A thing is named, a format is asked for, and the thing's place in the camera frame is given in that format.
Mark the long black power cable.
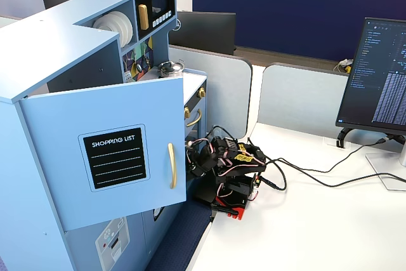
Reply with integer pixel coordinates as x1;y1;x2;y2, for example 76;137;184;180
275;157;406;188

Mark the black cable to monitor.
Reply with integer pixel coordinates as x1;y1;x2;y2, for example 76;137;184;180
265;136;390;174

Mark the silver monitor stand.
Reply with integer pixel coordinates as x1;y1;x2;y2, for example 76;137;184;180
365;134;406;192

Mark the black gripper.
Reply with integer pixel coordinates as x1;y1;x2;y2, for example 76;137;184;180
186;140;220;178

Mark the computer monitor showing code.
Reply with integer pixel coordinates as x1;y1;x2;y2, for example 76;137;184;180
335;17;406;137

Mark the black desk clamp bracket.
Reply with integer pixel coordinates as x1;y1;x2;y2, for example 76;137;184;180
336;127;355;149

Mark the red robot base clamp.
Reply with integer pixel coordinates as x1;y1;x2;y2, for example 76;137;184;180
211;193;254;221

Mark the gold oven door handle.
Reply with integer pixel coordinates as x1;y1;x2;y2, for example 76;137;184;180
186;108;203;128

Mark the yellow white cable bundle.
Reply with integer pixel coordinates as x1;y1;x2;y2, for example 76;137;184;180
332;58;353;74

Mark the blue shopping list cabinet door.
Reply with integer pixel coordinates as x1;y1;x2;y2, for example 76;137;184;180
18;76;188;233

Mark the white toy plate stack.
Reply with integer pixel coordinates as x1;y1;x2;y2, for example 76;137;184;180
93;10;133;46

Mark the black toy microwave door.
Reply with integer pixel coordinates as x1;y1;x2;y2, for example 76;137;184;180
134;0;176;40

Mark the small metal pot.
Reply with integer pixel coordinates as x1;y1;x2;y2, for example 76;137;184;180
157;60;185;77

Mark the grey desk divider panel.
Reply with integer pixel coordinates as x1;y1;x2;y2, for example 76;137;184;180
167;44;254;140
257;62;350;134

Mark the blue woven mat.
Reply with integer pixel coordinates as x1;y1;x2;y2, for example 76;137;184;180
144;199;213;271

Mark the short looped black cable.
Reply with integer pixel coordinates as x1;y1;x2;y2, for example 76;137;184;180
262;160;288;192

